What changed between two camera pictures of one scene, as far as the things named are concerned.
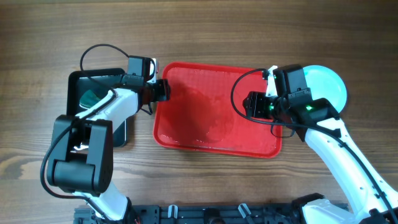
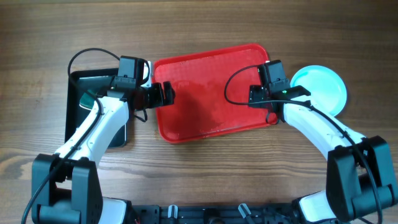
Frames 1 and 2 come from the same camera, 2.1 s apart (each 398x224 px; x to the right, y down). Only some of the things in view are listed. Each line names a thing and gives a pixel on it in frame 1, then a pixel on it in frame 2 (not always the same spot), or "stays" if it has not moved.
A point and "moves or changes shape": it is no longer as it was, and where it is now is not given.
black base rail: x=257 y=214 stays
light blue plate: x=324 y=83 stays
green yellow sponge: x=87 y=99 stays
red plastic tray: x=200 y=116 moves or changes shape
